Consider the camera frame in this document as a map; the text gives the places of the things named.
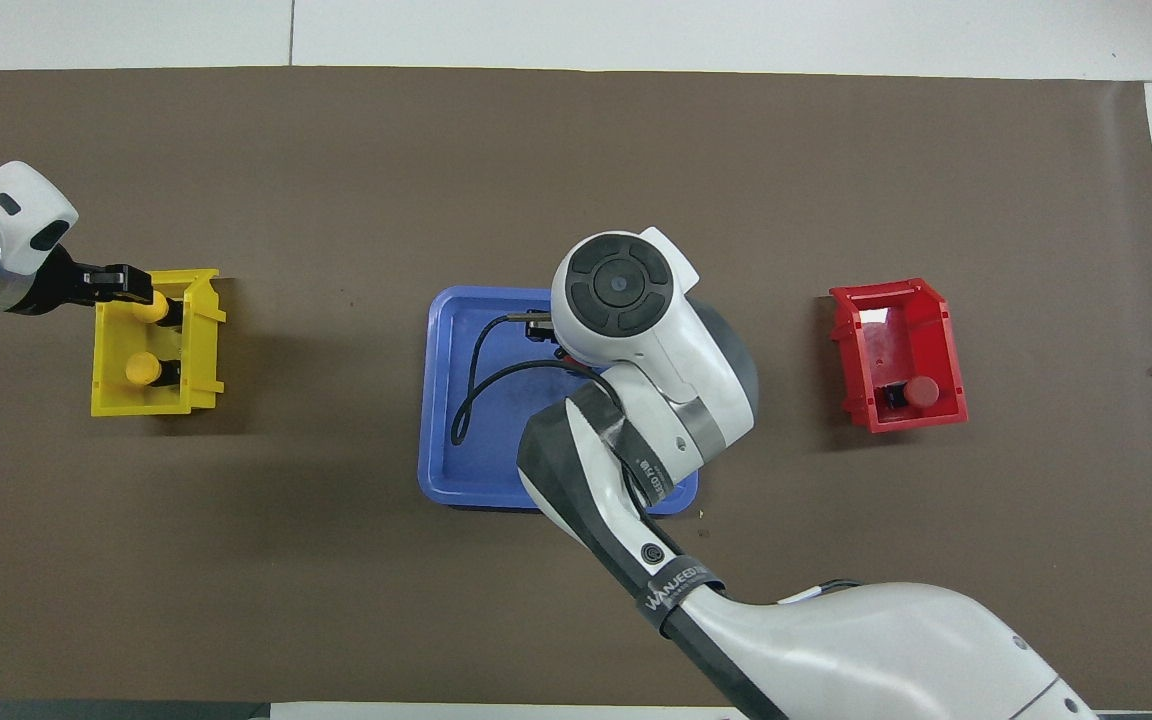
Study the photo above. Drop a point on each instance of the red plastic bin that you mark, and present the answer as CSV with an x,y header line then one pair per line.
x,y
941,345

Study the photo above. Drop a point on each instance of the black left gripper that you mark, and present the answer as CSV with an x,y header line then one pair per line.
x,y
56,285

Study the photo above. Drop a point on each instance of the yellow plastic bin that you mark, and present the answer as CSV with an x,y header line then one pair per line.
x,y
111,395

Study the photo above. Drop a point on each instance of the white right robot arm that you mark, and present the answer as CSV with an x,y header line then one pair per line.
x,y
656,350

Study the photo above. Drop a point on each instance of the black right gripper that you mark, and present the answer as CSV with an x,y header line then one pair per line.
x,y
541,327

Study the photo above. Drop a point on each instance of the brown table mat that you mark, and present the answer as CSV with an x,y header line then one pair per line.
x,y
576,180

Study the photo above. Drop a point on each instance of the yellow push button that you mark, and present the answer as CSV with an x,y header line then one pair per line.
x,y
142,369
151,310

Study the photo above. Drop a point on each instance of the blue plastic tray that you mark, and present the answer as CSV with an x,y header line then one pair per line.
x,y
491,460

